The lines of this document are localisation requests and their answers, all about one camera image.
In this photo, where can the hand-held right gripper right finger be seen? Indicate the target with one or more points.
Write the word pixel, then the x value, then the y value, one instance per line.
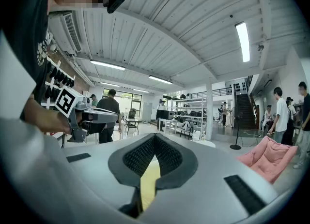
pixel 208 194

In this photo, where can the pink cushioned chair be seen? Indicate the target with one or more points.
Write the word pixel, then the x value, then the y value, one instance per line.
pixel 268 157

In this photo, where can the person's black printed shirt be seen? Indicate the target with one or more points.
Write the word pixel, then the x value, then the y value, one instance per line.
pixel 26 24

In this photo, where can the metal storage shelf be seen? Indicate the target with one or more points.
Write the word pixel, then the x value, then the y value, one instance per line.
pixel 191 114

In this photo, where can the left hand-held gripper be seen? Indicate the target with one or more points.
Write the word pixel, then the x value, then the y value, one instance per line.
pixel 66 100

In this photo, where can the person's left forearm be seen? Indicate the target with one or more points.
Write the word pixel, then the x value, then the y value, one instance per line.
pixel 44 116

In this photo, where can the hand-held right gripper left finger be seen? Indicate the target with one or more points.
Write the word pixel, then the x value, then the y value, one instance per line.
pixel 92 184

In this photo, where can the long ceiling light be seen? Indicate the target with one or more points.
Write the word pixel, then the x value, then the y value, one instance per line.
pixel 107 65
pixel 243 41
pixel 159 79

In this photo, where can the white ceiling air conditioner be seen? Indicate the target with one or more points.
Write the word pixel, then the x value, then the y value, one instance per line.
pixel 65 32

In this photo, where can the black head-worn camera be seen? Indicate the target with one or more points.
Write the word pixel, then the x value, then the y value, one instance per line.
pixel 115 0

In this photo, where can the black fan stand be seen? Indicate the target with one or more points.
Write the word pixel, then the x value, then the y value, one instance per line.
pixel 235 147

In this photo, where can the dark staircase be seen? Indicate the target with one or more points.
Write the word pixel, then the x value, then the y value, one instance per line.
pixel 244 109

